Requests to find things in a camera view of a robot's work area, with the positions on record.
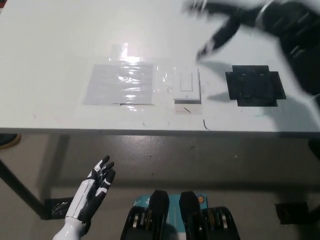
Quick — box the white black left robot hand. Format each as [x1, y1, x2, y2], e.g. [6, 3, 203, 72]
[64, 155, 117, 226]

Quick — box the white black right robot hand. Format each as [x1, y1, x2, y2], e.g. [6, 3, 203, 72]
[184, 0, 267, 61]

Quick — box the black metal table leg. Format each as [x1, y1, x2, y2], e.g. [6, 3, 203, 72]
[307, 139, 320, 211]
[0, 157, 42, 220]

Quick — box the black tape patch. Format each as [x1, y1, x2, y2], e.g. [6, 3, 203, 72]
[224, 64, 287, 107]

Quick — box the clear tape patch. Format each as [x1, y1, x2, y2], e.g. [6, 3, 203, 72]
[154, 65, 176, 96]

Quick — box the black brown shoe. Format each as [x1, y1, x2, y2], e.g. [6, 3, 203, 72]
[0, 133, 22, 151]

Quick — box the clear plastic sheet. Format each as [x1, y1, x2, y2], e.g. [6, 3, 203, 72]
[82, 63, 155, 106]

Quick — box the white wall light switch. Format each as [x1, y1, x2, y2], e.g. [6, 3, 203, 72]
[173, 67, 202, 105]

